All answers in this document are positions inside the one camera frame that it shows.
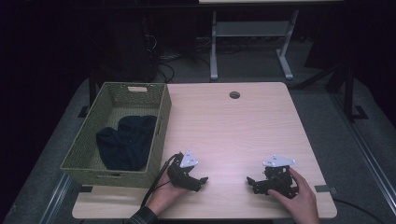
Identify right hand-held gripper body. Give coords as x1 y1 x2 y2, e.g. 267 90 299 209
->
261 154 300 200

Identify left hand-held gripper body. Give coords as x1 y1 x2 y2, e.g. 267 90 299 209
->
166 149 204 192

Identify dark cloth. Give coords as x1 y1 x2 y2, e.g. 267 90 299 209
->
95 115 158 172

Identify green woven basket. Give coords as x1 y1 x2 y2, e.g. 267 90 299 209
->
60 81 173 189

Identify person's left hand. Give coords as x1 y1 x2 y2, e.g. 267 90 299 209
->
145 173 190 217

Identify person's right hand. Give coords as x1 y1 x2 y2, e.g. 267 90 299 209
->
267 167 321 224

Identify grey tape strip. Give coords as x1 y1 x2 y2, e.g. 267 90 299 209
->
314 184 338 196

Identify black metal stand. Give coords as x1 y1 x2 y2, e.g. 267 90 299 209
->
325 62 370 123

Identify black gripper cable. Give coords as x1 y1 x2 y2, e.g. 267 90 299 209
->
140 152 184 209

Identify black floor cable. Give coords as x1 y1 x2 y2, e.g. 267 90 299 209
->
332 198 388 224

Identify metal floor rail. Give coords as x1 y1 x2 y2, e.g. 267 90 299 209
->
330 91 396 217
39 173 73 224

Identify bundle of floor cables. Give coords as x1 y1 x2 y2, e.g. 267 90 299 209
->
143 33 213 84

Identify white metal desk frame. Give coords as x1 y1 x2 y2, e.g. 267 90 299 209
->
209 9 301 82

